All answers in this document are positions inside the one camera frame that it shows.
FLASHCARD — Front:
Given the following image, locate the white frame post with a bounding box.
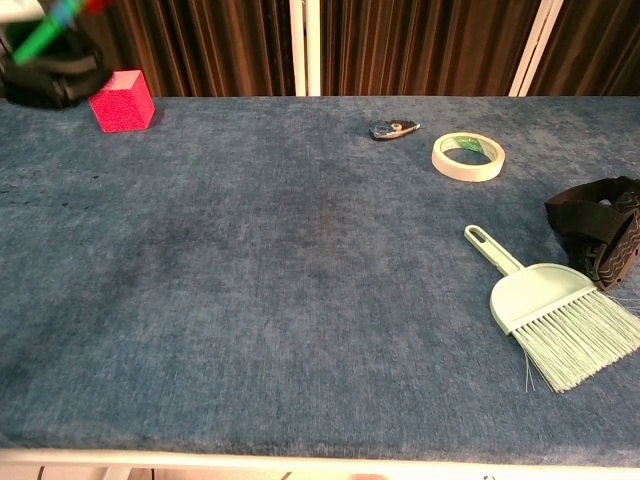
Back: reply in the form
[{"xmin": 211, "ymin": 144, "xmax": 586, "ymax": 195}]
[
  {"xmin": 289, "ymin": 0, "xmax": 322, "ymax": 97},
  {"xmin": 508, "ymin": 0, "xmax": 564, "ymax": 97}
]

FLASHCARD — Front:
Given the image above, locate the dark brown curtain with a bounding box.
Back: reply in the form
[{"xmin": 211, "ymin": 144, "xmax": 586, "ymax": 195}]
[{"xmin": 74, "ymin": 0, "xmax": 640, "ymax": 97}]

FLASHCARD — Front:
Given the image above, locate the black elastic strap brace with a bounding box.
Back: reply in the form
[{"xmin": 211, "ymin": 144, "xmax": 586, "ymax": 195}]
[{"xmin": 544, "ymin": 175, "xmax": 640, "ymax": 292}]

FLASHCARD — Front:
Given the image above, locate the pink foam cube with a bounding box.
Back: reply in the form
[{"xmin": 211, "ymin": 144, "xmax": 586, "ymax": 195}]
[{"xmin": 87, "ymin": 69, "xmax": 157, "ymax": 134}]

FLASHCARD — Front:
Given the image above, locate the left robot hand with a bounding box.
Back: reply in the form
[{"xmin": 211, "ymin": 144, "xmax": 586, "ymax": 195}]
[{"xmin": 0, "ymin": 0, "xmax": 112, "ymax": 110}]

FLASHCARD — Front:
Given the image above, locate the colourful plastic hand clapper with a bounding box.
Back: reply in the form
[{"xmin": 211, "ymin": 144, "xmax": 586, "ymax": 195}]
[{"xmin": 10, "ymin": 0, "xmax": 121, "ymax": 66}]

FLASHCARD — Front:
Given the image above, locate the white masking tape roll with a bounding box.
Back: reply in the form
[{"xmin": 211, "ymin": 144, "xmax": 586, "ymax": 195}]
[{"xmin": 431, "ymin": 131, "xmax": 506, "ymax": 183}]

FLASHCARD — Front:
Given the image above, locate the mint green hand brush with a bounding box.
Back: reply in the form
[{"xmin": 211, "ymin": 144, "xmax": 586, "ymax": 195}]
[{"xmin": 463, "ymin": 224, "xmax": 640, "ymax": 394}]

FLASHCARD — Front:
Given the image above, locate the black correction tape dispenser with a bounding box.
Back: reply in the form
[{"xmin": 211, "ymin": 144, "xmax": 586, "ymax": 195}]
[{"xmin": 368, "ymin": 119, "xmax": 422, "ymax": 142}]

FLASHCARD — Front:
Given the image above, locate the blue fabric table cover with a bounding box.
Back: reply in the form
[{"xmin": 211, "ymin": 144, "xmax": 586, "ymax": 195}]
[{"xmin": 0, "ymin": 95, "xmax": 640, "ymax": 469}]

